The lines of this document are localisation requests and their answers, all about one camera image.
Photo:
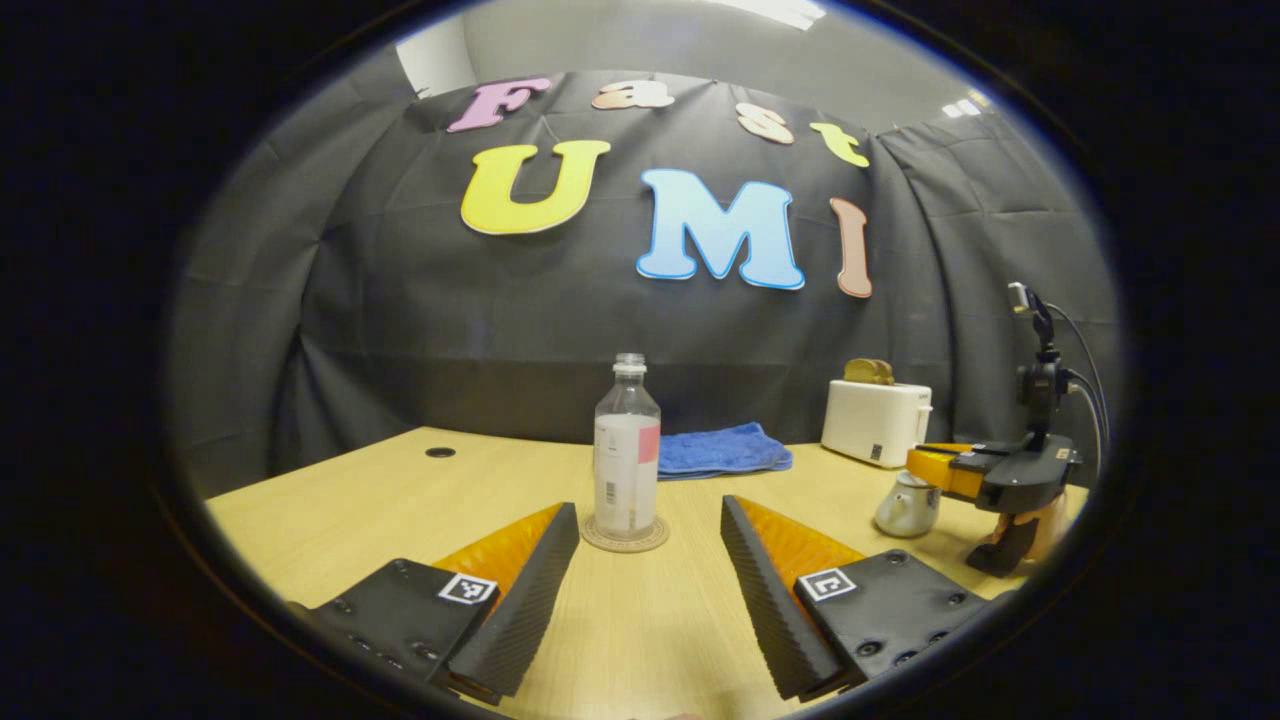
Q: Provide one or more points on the brown bread slice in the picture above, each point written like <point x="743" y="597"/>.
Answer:
<point x="860" y="372"/>
<point x="887" y="373"/>

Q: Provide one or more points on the folded blue towel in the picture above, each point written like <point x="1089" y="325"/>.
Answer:
<point x="720" y="452"/>

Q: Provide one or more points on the white teacup lid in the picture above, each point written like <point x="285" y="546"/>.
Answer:
<point x="910" y="482"/>

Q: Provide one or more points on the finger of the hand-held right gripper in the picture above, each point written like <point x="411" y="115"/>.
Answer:
<point x="985" y="448"/>
<point x="965" y="468"/>

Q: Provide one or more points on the ceiling light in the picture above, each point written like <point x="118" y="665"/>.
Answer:
<point x="790" y="10"/>
<point x="965" y="104"/>

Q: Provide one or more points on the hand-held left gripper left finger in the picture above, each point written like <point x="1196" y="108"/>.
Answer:
<point x="530" y="600"/>

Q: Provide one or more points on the black backdrop cloth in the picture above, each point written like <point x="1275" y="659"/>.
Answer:
<point x="400" y="330"/>

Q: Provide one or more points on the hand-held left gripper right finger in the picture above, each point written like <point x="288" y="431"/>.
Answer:
<point x="765" y="600"/>

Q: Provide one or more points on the white toaster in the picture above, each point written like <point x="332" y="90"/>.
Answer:
<point x="870" y="425"/>

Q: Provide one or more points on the white blue flowered teacup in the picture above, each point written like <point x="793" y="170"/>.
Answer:
<point x="905" y="515"/>

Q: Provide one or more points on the clear plastic water bottle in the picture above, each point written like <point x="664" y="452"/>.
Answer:
<point x="627" y="460"/>

